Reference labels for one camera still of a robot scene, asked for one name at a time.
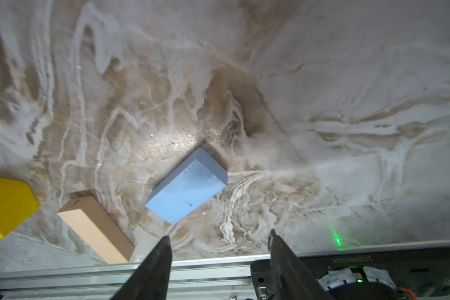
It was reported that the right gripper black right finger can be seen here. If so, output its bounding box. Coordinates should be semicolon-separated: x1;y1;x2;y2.
268;230;333;300

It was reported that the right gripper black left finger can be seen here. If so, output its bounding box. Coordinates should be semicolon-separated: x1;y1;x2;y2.
111;236;173;300

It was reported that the blue long block bottom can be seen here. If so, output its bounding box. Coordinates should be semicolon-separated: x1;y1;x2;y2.
146;147;228;225

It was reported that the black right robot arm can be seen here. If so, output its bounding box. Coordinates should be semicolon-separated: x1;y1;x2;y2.
250;231;450;300

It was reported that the long natural wood block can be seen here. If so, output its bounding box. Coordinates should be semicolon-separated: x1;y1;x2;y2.
57;196;135;265

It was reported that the yellow cube lower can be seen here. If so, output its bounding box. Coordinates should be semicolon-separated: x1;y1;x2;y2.
0;178;40;239

